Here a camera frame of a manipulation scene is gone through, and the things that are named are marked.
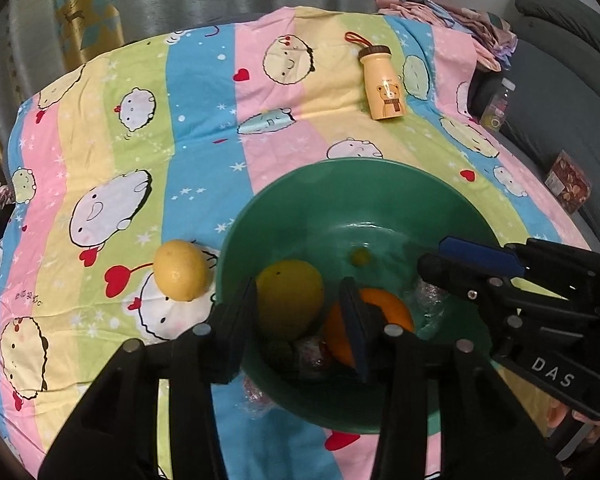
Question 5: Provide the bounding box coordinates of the orange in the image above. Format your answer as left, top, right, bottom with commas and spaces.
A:
324, 287, 416, 367

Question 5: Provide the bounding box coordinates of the pile of folded clothes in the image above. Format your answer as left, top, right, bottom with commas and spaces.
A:
374, 0, 518, 73

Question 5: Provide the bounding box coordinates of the yellow-green pear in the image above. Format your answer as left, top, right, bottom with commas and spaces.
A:
255, 259, 326, 342

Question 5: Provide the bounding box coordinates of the striped cartoon printed blanket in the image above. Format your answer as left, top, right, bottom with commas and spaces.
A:
0, 4, 593, 480

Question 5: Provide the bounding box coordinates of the red candy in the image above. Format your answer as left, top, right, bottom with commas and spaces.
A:
242, 375, 278, 423

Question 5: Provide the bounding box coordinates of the red patterned box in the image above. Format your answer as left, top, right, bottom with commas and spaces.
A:
545, 149, 593, 215

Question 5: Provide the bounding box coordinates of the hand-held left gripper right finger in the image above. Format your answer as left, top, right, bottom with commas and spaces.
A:
337, 277, 563, 480

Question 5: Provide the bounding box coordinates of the grey sofa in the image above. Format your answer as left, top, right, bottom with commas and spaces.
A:
472, 0, 600, 241

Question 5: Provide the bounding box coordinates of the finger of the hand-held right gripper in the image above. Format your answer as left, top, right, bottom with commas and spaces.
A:
439, 236, 527, 277
417, 253, 512, 307

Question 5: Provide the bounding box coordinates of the green plastic bowl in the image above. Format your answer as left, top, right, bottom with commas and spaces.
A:
215, 158, 506, 434

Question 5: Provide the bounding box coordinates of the yellow bear-print bottle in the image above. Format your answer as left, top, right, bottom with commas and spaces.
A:
344, 31, 406, 122

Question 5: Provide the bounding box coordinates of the clear plastic jar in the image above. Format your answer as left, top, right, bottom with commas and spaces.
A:
482, 77, 517, 133

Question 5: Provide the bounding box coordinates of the yellow lemon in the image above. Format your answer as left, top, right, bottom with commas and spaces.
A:
153, 240, 214, 302

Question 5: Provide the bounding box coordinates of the plastic-wrapped red fruit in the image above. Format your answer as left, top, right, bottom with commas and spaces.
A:
412, 275, 453, 338
294, 337, 333, 373

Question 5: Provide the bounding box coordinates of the yellow patterned curtain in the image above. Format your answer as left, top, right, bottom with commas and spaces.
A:
51, 0, 126, 73

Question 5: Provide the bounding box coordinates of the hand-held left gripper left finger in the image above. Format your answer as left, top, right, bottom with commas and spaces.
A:
37, 277, 259, 480

